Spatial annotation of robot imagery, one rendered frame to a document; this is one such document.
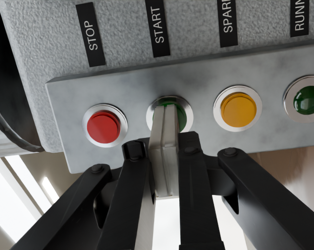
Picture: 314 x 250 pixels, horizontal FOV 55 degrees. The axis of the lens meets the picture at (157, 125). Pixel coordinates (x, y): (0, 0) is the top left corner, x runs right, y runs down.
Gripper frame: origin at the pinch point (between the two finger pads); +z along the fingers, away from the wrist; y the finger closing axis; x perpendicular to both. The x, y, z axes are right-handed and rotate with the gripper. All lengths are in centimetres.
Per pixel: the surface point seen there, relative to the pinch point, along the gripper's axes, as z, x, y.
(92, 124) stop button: 4.1, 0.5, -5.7
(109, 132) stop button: 4.1, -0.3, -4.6
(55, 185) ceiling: 461, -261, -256
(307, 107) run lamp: 4.2, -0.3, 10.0
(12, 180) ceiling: 333, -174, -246
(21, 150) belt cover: 11.0, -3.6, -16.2
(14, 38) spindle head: 6.7, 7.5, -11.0
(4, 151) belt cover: 10.3, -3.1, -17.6
